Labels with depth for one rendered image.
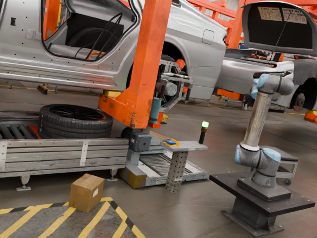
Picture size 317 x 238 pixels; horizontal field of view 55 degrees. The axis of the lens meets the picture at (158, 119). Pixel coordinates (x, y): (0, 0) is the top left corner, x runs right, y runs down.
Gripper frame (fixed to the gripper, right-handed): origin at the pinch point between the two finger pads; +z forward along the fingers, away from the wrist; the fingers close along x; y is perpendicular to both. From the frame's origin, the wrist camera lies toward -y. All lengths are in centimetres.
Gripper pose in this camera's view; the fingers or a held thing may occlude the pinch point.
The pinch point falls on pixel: (245, 108)
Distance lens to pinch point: 321.4
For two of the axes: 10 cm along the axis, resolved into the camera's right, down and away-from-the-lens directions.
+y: 1.8, 6.8, -7.1
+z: -1.2, 7.3, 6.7
